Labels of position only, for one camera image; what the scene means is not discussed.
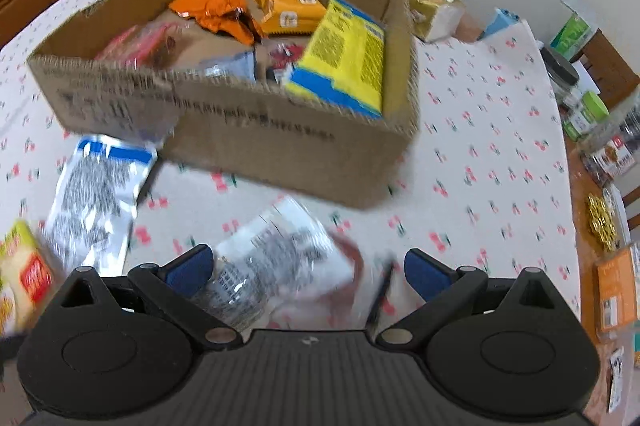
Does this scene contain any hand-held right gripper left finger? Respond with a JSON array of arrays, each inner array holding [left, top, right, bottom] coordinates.
[[47, 244, 243, 351]]

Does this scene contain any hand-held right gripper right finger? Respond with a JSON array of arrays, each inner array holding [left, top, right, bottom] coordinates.
[[375, 249, 571, 351]]

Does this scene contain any silver printed snack packet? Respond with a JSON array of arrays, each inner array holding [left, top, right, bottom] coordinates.
[[204, 195, 395, 333]]

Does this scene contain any cardboard box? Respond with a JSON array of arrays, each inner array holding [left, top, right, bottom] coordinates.
[[27, 0, 421, 210]]

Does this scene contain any yellow toast snack packet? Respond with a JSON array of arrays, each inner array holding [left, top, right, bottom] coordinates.
[[0, 219, 56, 338]]

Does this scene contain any long yellow snack packet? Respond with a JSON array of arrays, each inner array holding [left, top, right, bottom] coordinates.
[[284, 0, 387, 120]]

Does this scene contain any clear red snack packet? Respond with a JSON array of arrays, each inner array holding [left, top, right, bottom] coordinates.
[[94, 23, 177, 68]]

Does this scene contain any black snack packet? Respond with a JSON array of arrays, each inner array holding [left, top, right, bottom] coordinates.
[[266, 43, 304, 83]]

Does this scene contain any orange crinkled snack packet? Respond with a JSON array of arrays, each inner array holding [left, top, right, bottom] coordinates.
[[168, 0, 264, 45]]

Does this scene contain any orange-yellow snack packet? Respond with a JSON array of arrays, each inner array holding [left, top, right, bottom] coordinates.
[[252, 0, 329, 36]]

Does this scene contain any blue and white snack packet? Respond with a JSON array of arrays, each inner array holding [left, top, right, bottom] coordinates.
[[42, 134, 159, 278]]

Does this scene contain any cherry print tablecloth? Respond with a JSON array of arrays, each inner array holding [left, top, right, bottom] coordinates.
[[0, 0, 584, 343]]

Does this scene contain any gold ornament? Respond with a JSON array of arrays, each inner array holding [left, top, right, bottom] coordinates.
[[585, 192, 619, 252]]

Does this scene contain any orange snack box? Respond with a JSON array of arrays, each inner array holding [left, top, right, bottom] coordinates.
[[597, 241, 640, 333]]

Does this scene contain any small white card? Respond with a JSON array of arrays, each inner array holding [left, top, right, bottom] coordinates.
[[607, 346, 626, 413]]

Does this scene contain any clear jar with red label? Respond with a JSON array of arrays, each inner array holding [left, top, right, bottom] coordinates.
[[582, 125, 640, 185]]

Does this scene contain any bottle with green lid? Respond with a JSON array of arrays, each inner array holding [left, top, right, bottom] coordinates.
[[562, 90, 610, 142]]

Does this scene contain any jar with dark lid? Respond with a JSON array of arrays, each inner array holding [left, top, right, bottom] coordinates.
[[539, 46, 581, 107]]

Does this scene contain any small light blue container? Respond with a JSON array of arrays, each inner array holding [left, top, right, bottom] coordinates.
[[477, 7, 521, 41]]

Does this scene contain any gold tissue box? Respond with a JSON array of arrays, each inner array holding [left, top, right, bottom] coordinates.
[[359, 0, 470, 43]]

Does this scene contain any wooden chair behind paper pile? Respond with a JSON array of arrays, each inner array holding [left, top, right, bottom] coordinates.
[[575, 28, 640, 108]]

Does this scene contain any green and white carton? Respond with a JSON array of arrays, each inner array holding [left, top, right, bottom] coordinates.
[[549, 0, 599, 62]]

